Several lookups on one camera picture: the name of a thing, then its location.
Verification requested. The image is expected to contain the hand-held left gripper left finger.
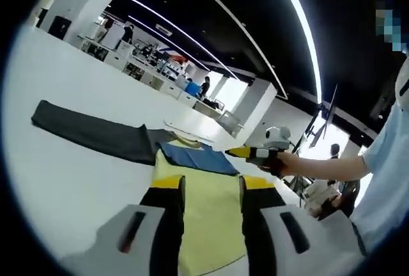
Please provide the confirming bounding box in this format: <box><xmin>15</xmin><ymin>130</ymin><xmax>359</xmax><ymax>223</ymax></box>
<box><xmin>60</xmin><ymin>174</ymin><xmax>186</xmax><ymax>276</ymax></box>

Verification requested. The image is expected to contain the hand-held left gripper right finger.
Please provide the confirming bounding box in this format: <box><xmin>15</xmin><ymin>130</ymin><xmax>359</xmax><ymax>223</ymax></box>
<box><xmin>238</xmin><ymin>174</ymin><xmax>367</xmax><ymax>276</ymax></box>

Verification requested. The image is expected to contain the yellow long-sleeved garment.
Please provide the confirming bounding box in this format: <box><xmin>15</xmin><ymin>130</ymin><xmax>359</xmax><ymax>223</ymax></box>
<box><xmin>31</xmin><ymin>99</ymin><xmax>247</xmax><ymax>273</ymax></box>

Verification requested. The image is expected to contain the white template strip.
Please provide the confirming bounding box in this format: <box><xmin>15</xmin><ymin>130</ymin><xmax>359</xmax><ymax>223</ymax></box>
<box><xmin>162</xmin><ymin>119</ymin><xmax>215</xmax><ymax>144</ymax></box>

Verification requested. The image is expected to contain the person's right hand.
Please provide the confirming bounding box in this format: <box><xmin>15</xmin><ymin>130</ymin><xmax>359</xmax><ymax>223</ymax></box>
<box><xmin>258</xmin><ymin>151</ymin><xmax>293</xmax><ymax>178</ymax></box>

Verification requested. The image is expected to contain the blue storage bin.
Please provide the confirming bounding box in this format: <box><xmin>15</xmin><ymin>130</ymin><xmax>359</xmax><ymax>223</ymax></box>
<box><xmin>184</xmin><ymin>79</ymin><xmax>201</xmax><ymax>95</ymax></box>

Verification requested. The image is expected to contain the white counter with drawers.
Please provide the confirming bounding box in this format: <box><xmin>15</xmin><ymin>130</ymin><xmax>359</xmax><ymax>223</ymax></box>
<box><xmin>78</xmin><ymin>33</ymin><xmax>199</xmax><ymax>107</ymax></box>

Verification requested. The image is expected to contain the person in light blue shirt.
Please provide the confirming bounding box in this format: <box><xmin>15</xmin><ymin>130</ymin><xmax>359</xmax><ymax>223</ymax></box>
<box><xmin>350</xmin><ymin>96</ymin><xmax>409</xmax><ymax>256</ymax></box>

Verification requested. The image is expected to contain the ceiling light strip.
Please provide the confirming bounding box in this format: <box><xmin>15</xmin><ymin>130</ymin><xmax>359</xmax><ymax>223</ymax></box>
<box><xmin>127</xmin><ymin>15</ymin><xmax>210</xmax><ymax>72</ymax></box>
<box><xmin>274</xmin><ymin>0</ymin><xmax>322</xmax><ymax>101</ymax></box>
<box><xmin>123</xmin><ymin>0</ymin><xmax>239</xmax><ymax>79</ymax></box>

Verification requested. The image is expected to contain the ceiling air vent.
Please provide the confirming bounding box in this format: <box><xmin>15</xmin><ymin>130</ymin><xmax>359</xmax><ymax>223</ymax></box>
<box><xmin>155</xmin><ymin>23</ymin><xmax>173</xmax><ymax>36</ymax></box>

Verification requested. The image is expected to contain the white cabinet box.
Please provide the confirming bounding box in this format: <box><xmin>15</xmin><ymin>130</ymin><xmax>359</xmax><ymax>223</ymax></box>
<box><xmin>102</xmin><ymin>25</ymin><xmax>126</xmax><ymax>50</ymax></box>

